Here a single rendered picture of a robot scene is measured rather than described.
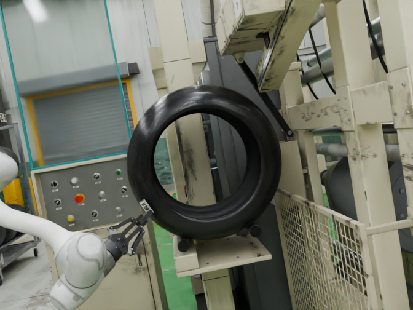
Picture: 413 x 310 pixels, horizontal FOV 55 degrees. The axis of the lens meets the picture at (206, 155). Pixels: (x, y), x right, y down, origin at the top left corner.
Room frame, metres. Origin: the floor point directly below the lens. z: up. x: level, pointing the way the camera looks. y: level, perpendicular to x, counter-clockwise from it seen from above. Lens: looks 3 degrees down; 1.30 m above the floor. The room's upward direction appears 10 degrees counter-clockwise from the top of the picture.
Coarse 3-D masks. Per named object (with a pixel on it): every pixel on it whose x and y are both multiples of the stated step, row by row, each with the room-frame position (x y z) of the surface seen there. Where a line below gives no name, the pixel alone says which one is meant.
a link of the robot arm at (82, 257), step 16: (0, 208) 1.24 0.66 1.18; (0, 224) 1.22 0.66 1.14; (16, 224) 1.17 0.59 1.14; (32, 224) 1.14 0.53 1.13; (48, 224) 1.13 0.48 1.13; (48, 240) 1.10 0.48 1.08; (64, 240) 1.08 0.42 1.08; (80, 240) 1.04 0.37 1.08; (96, 240) 1.06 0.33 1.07; (64, 256) 1.06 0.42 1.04; (80, 256) 1.02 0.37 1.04; (96, 256) 1.04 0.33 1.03; (64, 272) 1.09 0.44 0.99; (80, 272) 1.05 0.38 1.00; (96, 272) 1.07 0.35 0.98
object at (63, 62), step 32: (0, 0) 2.13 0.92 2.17; (32, 0) 2.14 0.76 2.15; (64, 0) 2.16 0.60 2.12; (96, 0) 2.17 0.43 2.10; (32, 32) 2.14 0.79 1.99; (64, 32) 2.15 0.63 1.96; (96, 32) 2.17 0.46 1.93; (32, 64) 2.14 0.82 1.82; (64, 64) 2.15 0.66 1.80; (96, 64) 2.17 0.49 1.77; (32, 96) 2.14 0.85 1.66; (64, 96) 2.15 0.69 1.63; (96, 96) 2.16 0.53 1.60; (32, 128) 2.13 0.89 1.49; (64, 128) 2.15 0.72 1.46; (96, 128) 2.16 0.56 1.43; (128, 128) 2.17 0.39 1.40; (32, 160) 2.13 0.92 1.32; (64, 160) 2.14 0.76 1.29
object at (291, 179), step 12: (288, 144) 1.82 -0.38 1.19; (288, 156) 1.82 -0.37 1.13; (288, 168) 1.82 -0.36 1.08; (300, 168) 1.82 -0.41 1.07; (288, 180) 1.82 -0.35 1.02; (300, 180) 1.82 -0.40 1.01; (276, 192) 1.81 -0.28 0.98; (300, 192) 1.82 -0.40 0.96; (276, 204) 1.81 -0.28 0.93; (288, 204) 1.82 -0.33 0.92
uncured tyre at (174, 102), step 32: (192, 96) 1.47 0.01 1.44; (224, 96) 1.48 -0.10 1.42; (160, 128) 1.45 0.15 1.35; (256, 128) 1.48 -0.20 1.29; (128, 160) 1.48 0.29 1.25; (256, 160) 1.76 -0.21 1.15; (160, 192) 1.73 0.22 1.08; (256, 192) 1.47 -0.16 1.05; (160, 224) 1.48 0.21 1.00; (192, 224) 1.46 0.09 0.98; (224, 224) 1.47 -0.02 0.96
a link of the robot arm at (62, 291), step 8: (64, 280) 1.14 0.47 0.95; (56, 288) 1.13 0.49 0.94; (64, 288) 1.13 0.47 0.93; (72, 288) 1.13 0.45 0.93; (80, 288) 1.12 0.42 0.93; (88, 288) 1.14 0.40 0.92; (96, 288) 1.21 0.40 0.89; (56, 296) 1.12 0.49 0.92; (64, 296) 1.12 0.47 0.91; (72, 296) 1.13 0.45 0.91; (80, 296) 1.14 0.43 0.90; (88, 296) 1.17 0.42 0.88; (56, 304) 1.13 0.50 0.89; (64, 304) 1.12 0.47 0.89; (72, 304) 1.13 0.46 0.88; (80, 304) 1.15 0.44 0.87
